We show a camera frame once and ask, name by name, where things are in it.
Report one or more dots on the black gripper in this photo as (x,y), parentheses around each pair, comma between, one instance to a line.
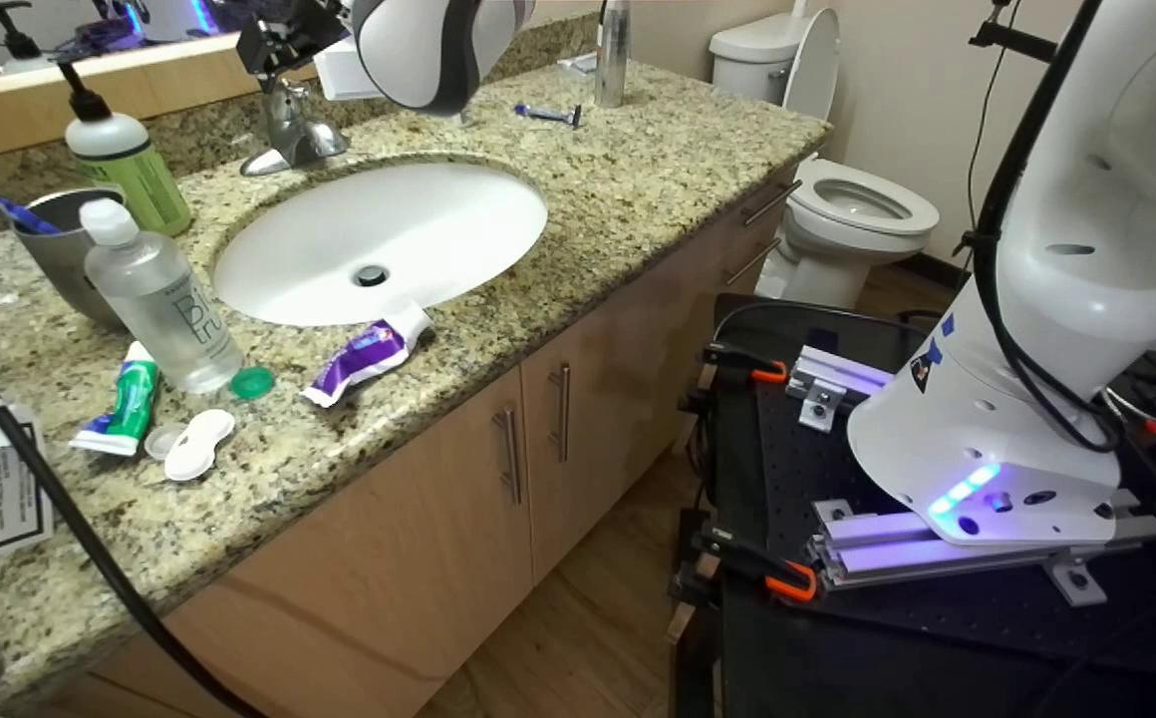
(297,29)

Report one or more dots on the chrome sink faucet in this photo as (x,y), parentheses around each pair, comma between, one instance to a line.
(297,134)

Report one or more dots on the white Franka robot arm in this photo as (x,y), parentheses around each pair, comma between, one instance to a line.
(1071,307)

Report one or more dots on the white oval sink basin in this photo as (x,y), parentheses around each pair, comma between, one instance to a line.
(403,241)

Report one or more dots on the clear bottle white cap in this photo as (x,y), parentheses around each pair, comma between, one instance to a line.
(162,307)

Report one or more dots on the grey toothbrush cup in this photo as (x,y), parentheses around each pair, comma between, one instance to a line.
(60,261)

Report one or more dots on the purple toothpaste tube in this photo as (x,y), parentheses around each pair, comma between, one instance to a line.
(363,360)

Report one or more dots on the blue toothbrush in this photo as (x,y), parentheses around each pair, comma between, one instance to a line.
(14,208)

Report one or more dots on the small green cap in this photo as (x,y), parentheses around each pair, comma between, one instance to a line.
(254,385)

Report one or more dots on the silver spray bottle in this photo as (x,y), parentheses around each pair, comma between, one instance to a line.
(615,54)

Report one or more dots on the green toothpaste tube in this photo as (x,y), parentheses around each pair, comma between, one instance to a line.
(129,406)

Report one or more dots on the clear round cap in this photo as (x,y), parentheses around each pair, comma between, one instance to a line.
(166,442)

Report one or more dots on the wooden vanity cabinet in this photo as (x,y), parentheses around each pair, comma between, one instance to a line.
(445,531)

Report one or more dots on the white printed tag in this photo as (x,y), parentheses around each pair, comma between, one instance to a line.
(0,501)

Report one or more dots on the orange black clamp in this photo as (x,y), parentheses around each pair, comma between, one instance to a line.
(751,366)
(770,573)

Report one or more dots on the white toilet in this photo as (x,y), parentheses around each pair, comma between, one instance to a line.
(844,212)

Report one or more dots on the black robot cart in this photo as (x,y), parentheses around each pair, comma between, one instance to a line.
(792,639)

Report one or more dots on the wooden mirror frame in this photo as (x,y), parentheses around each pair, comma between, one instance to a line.
(140,81)

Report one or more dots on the aluminium mounting rail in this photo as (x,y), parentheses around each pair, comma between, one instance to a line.
(900,546)
(844,381)

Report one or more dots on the black wall bracket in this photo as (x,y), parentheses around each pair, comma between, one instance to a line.
(1009,37)

